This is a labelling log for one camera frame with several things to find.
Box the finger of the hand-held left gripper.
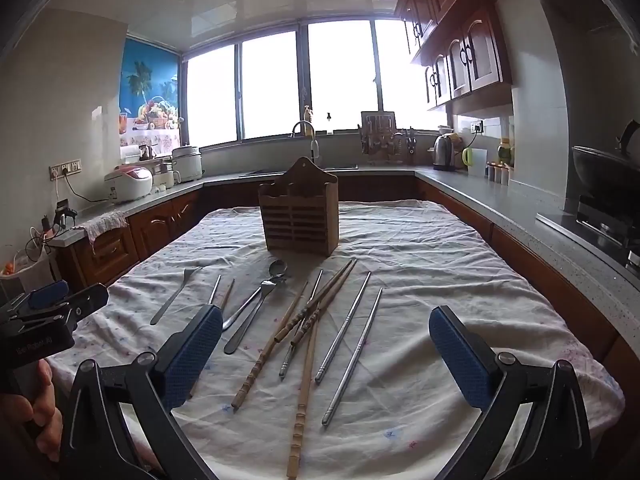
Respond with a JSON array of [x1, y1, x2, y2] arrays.
[[59, 282, 110, 332], [22, 280, 71, 312]]

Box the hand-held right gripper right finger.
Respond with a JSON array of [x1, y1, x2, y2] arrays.
[[428, 304, 594, 480]]

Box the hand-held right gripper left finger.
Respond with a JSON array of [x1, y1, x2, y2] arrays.
[[59, 304, 224, 480]]

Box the metal fork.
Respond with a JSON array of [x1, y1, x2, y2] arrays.
[[150, 266, 203, 326]]

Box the wooden utensil holder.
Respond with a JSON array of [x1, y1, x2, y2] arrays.
[[257, 156, 341, 258]]

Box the person's left hand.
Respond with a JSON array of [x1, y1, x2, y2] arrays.
[[0, 359, 64, 465]]

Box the white plastic container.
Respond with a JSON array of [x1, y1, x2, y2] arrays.
[[0, 252, 56, 301]]

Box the metal table knife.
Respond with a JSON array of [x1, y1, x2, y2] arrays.
[[224, 280, 281, 356]]

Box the light wooden chopstick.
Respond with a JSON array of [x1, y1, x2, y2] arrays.
[[231, 281, 309, 409], [286, 310, 319, 479]]

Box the white fringed cloth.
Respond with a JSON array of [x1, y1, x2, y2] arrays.
[[80, 210, 130, 253]]

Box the small black tripod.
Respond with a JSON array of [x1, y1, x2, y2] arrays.
[[52, 200, 78, 228]]

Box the white floral tablecloth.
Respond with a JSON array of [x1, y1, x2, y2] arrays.
[[45, 199, 626, 480]]

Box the wooden base cabinets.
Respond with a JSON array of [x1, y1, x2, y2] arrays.
[[55, 175, 640, 401]]

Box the metal spoon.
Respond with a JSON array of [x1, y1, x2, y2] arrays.
[[222, 259, 289, 332]]

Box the pink and white rice cooker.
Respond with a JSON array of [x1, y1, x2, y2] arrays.
[[104, 164, 154, 205]]

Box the small white electric kettle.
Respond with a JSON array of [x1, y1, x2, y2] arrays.
[[150, 157, 182, 191]]

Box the grey countertop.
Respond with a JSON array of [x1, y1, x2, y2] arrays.
[[47, 165, 640, 341]]

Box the gas stove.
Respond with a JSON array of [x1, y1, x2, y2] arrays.
[[537, 195, 640, 271]]

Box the stainless steel kettle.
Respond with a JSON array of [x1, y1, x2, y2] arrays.
[[431, 132, 463, 172]]

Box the blue fruit print blind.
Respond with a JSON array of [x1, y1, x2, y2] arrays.
[[118, 37, 181, 148]]

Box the metal utensil rack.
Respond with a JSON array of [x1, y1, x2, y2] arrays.
[[359, 110, 418, 166]]

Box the black wok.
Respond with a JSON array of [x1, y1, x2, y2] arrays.
[[571, 120, 640, 196]]

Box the kitchen faucet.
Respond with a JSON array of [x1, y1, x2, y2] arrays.
[[291, 121, 321, 163]]

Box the large kitchen window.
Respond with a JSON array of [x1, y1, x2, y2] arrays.
[[180, 19, 453, 148]]

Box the white wall socket strip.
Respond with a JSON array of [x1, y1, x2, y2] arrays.
[[49, 159, 82, 178]]

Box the white pitcher green handle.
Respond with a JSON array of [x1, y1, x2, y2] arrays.
[[461, 146, 488, 177]]

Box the wooden wall cabinets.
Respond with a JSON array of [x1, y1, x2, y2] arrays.
[[395, 0, 516, 111]]

